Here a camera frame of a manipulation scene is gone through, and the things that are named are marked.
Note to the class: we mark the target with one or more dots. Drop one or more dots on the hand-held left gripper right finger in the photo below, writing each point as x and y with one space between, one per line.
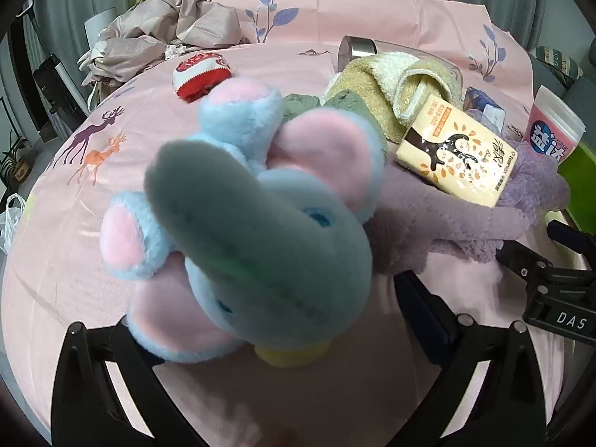
426 316

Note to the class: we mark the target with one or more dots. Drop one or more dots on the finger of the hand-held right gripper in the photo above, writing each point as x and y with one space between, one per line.
572 240
524 265

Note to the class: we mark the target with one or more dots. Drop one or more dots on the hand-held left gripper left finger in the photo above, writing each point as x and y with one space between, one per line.
139 358

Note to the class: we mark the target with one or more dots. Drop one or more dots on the green box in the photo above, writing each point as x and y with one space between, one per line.
582 167

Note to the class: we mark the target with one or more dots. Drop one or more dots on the purple fluffy towel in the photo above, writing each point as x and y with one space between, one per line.
442 228

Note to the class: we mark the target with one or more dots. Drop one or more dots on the yellow tissue pack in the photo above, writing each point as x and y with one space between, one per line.
456 158

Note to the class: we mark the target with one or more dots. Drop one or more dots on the blue pink plush elephant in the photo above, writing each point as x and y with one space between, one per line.
260 242

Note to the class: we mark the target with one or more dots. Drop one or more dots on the green fluffy towel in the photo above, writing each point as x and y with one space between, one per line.
349 102

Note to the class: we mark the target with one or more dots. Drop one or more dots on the yellow white fluffy towel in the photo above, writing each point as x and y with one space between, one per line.
368 88

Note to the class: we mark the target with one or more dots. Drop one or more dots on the red white soft ball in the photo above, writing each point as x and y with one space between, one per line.
198 74

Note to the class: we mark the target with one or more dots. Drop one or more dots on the pink paper cup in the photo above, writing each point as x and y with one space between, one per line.
549 121

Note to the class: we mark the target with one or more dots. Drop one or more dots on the grey sofa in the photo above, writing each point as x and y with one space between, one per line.
545 79

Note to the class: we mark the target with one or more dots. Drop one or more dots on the small blue box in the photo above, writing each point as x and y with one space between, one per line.
479 100

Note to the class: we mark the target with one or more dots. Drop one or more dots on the patterned cushion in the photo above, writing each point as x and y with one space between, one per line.
558 58

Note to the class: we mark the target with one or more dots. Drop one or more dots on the white plastic bag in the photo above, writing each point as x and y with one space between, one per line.
11 223

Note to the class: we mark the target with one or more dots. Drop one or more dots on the potted plant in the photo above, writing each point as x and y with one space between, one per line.
14 158

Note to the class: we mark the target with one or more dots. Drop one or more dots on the glass bottle with metal lid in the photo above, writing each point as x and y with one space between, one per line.
358 49

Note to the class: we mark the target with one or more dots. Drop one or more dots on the black stand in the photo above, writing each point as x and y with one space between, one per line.
56 93

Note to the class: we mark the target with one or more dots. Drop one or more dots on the pink printed bedsheet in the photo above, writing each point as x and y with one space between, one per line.
288 28

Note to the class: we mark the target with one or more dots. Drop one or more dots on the crumpled beige blanket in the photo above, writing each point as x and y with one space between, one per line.
153 28

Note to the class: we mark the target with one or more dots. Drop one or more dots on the white panel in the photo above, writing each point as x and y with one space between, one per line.
100 28

